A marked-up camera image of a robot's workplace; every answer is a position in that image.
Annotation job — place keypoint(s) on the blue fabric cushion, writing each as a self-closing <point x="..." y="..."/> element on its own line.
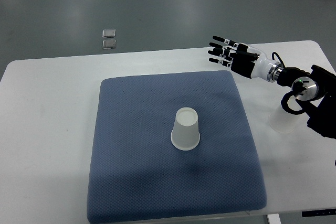
<point x="136" y="173"/>

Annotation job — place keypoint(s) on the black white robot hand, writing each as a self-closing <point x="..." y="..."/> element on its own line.
<point x="244" y="60"/>

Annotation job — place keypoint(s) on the upper metal floor plate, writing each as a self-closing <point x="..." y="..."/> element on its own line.
<point x="108" y="33"/>

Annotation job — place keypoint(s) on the white paper cup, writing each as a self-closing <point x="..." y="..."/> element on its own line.
<point x="282" y="121"/>
<point x="185" y="134"/>

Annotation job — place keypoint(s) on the white paper cup on cushion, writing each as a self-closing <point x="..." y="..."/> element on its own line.
<point x="185" y="134"/>

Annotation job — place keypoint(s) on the black table control panel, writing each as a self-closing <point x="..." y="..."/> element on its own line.
<point x="317" y="213"/>

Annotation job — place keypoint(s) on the white table leg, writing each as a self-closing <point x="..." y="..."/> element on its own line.
<point x="273" y="219"/>

